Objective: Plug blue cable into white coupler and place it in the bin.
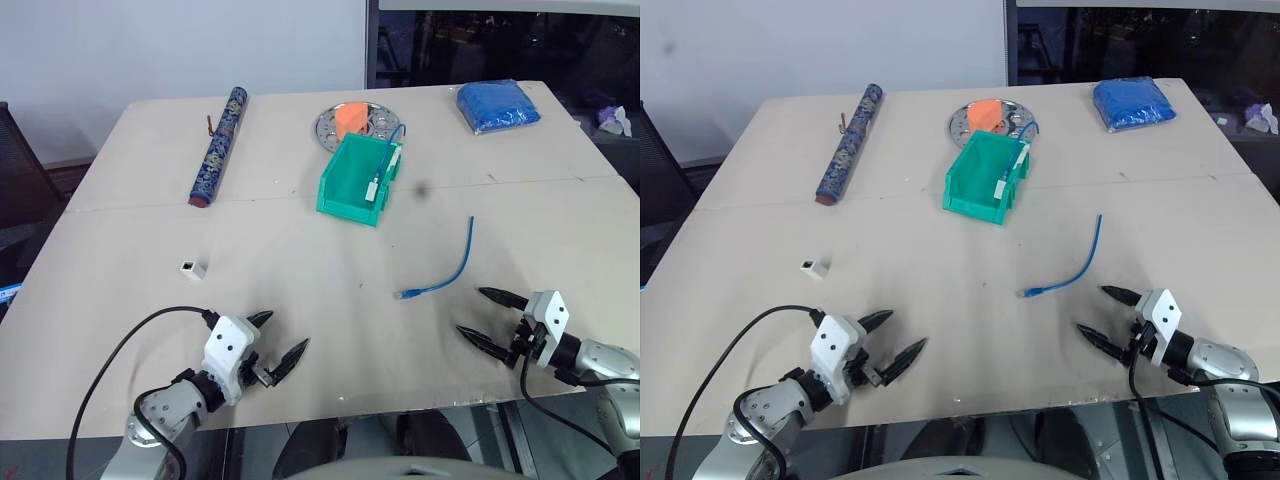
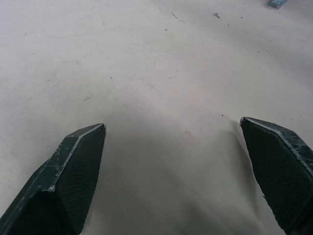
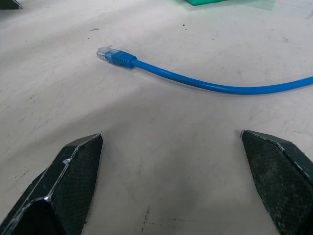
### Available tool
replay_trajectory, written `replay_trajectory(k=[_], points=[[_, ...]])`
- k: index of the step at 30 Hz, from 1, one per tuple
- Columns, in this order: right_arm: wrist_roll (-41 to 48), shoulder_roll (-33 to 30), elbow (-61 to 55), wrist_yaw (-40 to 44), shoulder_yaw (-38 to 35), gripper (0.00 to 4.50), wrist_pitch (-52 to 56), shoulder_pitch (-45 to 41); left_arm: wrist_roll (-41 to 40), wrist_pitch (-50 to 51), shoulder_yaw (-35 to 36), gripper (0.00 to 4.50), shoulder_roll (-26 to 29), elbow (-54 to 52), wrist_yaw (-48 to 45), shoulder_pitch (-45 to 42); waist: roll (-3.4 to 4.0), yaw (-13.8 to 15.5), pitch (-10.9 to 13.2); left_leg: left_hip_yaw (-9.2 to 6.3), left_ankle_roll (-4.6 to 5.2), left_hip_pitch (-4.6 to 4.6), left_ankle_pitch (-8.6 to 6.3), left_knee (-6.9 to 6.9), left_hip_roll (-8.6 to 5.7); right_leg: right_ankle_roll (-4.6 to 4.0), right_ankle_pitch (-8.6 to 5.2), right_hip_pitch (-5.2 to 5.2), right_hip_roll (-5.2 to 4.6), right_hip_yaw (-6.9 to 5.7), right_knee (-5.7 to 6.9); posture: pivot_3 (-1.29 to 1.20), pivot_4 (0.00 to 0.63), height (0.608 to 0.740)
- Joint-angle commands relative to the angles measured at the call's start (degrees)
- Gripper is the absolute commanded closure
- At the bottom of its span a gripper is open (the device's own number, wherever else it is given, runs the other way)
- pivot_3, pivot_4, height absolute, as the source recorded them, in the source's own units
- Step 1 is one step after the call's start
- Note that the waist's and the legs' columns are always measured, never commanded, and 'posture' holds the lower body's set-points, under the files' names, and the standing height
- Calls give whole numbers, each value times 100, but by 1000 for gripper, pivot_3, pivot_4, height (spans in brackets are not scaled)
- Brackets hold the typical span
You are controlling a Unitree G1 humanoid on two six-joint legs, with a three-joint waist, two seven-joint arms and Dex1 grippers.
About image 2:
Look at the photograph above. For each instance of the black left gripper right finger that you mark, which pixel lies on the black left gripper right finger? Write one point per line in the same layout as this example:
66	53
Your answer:
281	171

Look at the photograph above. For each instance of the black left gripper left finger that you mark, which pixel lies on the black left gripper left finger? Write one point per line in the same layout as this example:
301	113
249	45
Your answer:
71	176

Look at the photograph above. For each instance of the small blue object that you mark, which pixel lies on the small blue object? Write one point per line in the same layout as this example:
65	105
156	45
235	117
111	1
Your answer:
275	3

